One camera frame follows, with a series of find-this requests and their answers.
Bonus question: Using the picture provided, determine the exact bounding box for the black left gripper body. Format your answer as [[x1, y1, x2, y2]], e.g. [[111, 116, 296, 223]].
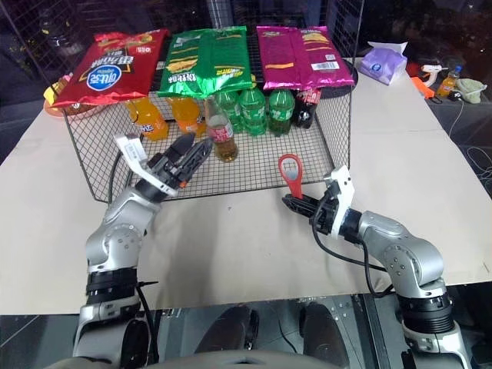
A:
[[148, 147, 192, 190]]

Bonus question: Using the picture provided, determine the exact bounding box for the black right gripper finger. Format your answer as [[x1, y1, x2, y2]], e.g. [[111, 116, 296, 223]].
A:
[[281, 194, 321, 211], [283, 201, 318, 221]]

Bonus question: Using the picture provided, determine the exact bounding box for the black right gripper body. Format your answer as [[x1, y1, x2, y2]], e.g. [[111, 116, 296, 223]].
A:
[[308, 183, 343, 236]]

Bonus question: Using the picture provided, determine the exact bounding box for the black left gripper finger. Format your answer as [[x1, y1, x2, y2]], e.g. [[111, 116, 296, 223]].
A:
[[171, 134, 198, 163], [184, 138, 214, 180]]

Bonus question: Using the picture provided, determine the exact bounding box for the red bottle opener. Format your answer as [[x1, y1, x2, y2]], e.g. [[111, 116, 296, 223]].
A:
[[278, 154, 305, 201]]

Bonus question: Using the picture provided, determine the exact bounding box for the orange soda bottle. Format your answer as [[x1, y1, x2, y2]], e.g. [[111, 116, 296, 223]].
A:
[[168, 95, 208, 138], [124, 97, 171, 142]]

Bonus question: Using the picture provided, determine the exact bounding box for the glass bottle with red label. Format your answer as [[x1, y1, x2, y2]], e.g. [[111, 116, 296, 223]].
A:
[[204, 97, 240, 163]]

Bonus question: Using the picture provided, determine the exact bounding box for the green soda bottle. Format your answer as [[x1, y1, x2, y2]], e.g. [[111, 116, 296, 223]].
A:
[[238, 88, 268, 137], [267, 88, 297, 136], [215, 89, 245, 134]]

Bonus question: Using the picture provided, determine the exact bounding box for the dark cola bottle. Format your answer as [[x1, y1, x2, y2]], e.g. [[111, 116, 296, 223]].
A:
[[293, 88, 323, 130]]

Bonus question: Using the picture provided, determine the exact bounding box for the small orange drink bottle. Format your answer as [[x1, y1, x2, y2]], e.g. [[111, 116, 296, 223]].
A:
[[435, 65, 463, 99]]

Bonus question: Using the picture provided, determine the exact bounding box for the green chip bag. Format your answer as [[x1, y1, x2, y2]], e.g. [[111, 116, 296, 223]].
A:
[[156, 25, 254, 98]]

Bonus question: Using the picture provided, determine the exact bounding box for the red chip bag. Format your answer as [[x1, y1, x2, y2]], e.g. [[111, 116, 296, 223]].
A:
[[49, 28, 171, 113]]

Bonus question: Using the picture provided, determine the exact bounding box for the dark rounded shape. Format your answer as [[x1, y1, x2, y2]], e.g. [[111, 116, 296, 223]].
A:
[[193, 304, 261, 355], [298, 301, 351, 367]]

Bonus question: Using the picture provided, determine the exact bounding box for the magenta chip bag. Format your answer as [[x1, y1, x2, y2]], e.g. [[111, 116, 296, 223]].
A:
[[255, 25, 355, 91]]

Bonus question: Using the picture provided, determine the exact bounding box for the purple tissue pack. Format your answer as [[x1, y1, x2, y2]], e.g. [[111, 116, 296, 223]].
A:
[[357, 39, 409, 85]]

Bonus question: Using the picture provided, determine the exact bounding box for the white glue gun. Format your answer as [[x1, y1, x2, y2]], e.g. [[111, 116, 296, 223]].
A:
[[420, 63, 450, 86]]

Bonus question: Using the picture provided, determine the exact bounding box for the pale green cloth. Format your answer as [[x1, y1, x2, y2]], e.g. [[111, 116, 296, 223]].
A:
[[456, 77, 490, 105]]

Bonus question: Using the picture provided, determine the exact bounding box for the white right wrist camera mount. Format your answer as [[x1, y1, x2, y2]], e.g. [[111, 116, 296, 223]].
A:
[[322, 165, 356, 241]]

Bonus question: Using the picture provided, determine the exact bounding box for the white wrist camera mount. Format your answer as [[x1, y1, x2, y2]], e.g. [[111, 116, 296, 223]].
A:
[[322, 165, 356, 241], [114, 134, 180, 198]]

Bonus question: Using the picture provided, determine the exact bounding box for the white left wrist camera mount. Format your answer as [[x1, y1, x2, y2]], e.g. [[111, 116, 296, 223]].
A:
[[114, 134, 180, 198]]

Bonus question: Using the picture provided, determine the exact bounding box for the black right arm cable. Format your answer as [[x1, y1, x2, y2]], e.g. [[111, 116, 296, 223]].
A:
[[310, 191, 397, 298]]

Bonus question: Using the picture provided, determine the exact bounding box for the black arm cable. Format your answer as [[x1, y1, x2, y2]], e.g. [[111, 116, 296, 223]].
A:
[[106, 148, 125, 204], [310, 191, 397, 298]]

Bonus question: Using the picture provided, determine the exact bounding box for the black wire mesh shelf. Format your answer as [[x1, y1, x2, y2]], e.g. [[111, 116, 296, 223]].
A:
[[61, 36, 354, 202]]

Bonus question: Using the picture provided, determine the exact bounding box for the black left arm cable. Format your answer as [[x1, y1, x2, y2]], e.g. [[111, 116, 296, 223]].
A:
[[106, 148, 125, 204]]

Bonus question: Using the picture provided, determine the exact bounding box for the thin white cable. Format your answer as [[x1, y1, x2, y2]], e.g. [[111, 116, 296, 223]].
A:
[[434, 98, 492, 184]]

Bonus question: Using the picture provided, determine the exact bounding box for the black wire grid panel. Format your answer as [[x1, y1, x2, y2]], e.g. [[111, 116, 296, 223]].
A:
[[0, 0, 365, 59]]

